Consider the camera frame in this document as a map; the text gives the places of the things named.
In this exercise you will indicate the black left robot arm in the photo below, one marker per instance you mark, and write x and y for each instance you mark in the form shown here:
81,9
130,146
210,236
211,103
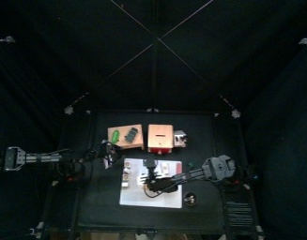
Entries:
33,157

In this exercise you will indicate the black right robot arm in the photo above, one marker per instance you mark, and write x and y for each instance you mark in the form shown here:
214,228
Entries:
215,168

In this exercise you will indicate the white cutting board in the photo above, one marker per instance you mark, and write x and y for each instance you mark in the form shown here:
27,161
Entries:
136,197

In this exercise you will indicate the green toy vegetable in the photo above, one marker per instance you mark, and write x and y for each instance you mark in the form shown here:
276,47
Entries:
115,136

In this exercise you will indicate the small white toy piece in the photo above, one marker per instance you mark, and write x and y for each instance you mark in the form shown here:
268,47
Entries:
164,169

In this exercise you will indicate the wooden tray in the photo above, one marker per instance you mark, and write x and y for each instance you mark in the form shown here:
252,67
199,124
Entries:
136,142

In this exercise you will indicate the dark ridged seaweed piece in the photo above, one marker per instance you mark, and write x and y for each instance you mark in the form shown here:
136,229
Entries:
131,135

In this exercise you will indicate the red white toy fish slice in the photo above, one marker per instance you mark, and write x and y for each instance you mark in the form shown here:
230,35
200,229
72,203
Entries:
176,168

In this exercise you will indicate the small round black dish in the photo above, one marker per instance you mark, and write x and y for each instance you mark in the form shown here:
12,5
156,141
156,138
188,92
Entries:
190,198

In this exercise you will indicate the small green toy piece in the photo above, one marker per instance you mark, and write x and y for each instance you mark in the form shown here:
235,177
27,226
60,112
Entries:
190,164

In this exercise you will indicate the wooden box with red base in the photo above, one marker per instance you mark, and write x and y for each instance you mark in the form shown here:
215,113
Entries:
160,137

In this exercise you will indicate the small grey white holder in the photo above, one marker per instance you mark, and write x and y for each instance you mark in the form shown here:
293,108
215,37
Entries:
179,138

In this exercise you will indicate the white text label sticker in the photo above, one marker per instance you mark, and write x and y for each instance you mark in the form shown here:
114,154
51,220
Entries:
239,214

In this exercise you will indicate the white table edge clamp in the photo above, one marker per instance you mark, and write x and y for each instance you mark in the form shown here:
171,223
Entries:
39,225
259,230

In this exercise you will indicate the grey frame corner bracket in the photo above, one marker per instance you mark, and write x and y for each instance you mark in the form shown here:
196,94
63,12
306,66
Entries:
235,113
68,109
305,41
151,110
9,39

